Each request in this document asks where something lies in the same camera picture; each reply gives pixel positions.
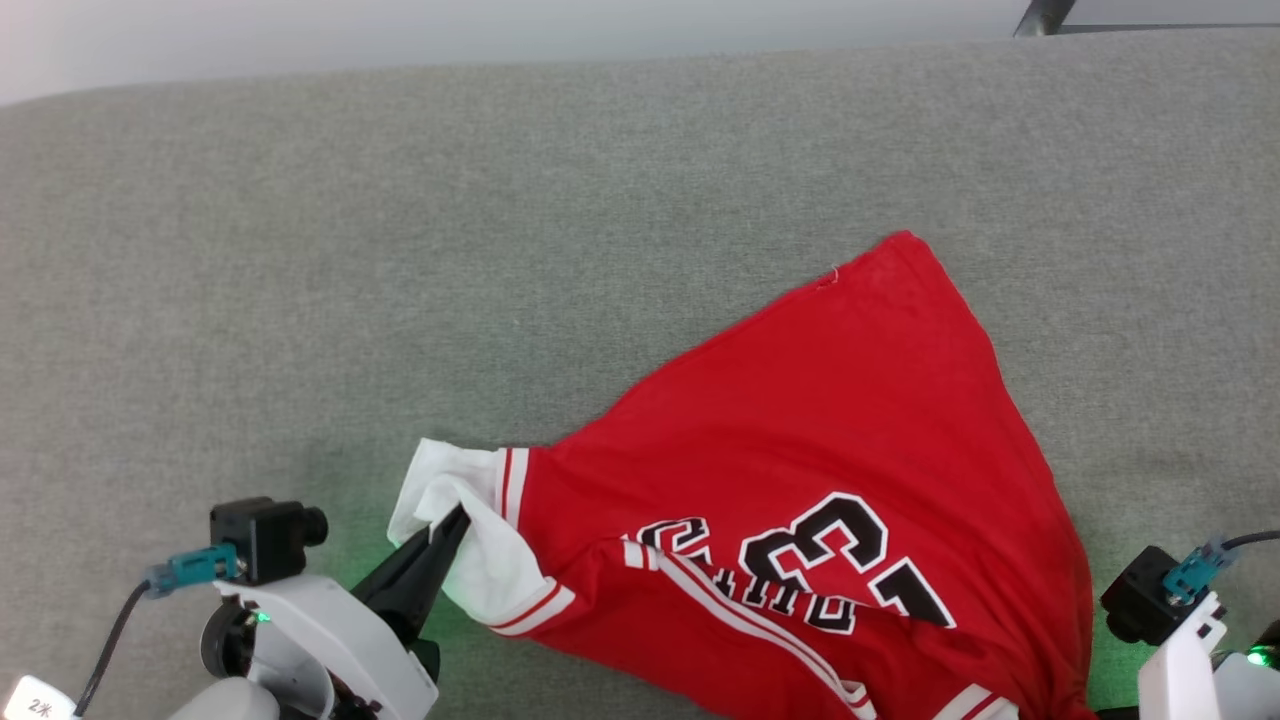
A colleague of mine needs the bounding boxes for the teal right camera connector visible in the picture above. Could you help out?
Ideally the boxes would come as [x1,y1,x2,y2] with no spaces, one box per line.
[1163,535,1242,606]

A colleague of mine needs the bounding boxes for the black left camera cable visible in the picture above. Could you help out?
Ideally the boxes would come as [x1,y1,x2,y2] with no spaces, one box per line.
[75,580,153,717]

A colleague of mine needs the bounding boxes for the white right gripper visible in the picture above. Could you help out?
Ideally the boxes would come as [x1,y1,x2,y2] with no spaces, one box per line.
[1138,592,1280,720]

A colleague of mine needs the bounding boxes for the teal left camera connector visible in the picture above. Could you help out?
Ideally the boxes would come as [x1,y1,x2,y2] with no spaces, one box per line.
[145,544,242,599]

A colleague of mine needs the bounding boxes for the dark metal post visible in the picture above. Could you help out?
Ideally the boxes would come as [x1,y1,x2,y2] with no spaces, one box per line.
[1014,0,1079,38]

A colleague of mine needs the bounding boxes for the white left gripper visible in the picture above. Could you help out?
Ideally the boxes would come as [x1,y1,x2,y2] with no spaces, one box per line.
[200,503,471,720]

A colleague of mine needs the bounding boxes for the red white basketball jersey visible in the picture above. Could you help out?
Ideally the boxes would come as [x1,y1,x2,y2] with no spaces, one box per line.
[388,230,1101,720]

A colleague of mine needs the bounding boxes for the grey fabric sofa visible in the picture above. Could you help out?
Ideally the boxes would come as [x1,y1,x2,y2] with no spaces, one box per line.
[0,28,1280,720]

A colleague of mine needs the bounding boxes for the teal camera connector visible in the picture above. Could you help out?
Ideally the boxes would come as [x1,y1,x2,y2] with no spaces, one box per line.
[1163,535,1242,606]
[145,544,242,599]

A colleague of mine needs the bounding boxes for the white cable label tag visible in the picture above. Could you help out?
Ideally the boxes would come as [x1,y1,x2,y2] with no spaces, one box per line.
[0,675,81,720]

